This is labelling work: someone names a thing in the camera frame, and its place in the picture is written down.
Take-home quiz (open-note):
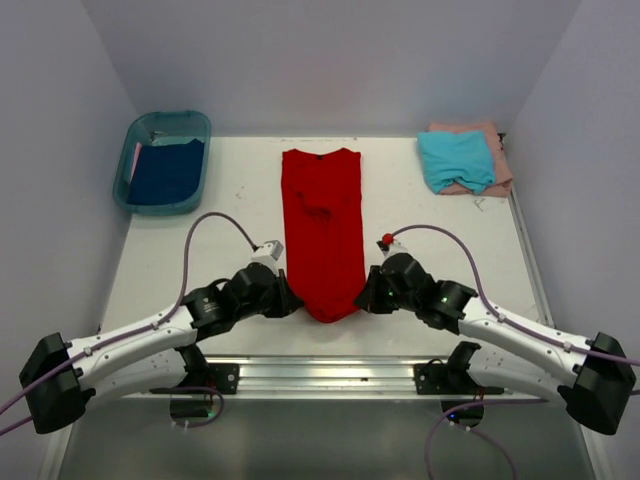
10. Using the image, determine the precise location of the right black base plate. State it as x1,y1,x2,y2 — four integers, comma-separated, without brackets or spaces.
413,359,505,396

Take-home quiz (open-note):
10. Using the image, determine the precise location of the dark blue t shirt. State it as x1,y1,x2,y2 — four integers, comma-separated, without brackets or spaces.
127,139,204,206

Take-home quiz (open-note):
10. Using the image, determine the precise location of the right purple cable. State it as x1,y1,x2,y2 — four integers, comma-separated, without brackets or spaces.
389,223,640,480

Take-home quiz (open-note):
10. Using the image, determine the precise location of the pink paper in bin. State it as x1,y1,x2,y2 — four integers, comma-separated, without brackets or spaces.
129,142,143,183

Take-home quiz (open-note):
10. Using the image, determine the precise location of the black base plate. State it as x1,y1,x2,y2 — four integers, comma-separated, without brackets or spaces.
151,363,240,395
413,359,505,396

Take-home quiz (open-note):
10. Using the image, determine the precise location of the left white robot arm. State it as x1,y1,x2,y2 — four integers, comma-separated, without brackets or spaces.
19,262,303,434

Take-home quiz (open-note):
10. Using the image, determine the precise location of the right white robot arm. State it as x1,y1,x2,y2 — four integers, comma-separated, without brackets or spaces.
355,253,636,435

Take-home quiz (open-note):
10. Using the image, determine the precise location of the purple cable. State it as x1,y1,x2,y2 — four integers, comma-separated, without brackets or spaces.
389,223,640,480
0,211,227,437

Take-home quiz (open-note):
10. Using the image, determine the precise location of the teal plastic bin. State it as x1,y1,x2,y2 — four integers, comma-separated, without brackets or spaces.
112,110,211,216

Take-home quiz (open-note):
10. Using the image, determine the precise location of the red t shirt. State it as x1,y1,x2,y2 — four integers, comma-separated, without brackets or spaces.
281,148,366,323

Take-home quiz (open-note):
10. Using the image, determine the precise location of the folded turquoise t shirt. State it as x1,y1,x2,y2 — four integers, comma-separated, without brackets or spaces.
416,130,496,194

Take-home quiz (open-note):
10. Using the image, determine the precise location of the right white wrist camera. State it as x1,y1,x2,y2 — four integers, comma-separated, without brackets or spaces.
376,233,408,259

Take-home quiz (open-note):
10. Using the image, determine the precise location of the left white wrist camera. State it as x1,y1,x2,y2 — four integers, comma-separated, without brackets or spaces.
251,240,284,275

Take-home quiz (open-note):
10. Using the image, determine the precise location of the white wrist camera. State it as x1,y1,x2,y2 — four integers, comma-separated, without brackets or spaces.
251,240,284,275
376,233,408,259

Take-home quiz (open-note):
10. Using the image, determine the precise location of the aluminium mounting rail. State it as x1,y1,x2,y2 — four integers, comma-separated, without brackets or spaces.
139,353,546,400

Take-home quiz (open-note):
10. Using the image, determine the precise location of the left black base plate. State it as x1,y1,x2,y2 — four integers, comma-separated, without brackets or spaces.
151,363,240,395

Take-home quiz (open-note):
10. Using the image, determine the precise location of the folded pink t shirt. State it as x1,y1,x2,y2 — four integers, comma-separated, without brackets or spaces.
427,121,513,198

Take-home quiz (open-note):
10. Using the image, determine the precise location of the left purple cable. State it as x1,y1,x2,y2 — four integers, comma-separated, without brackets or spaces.
0,211,227,437

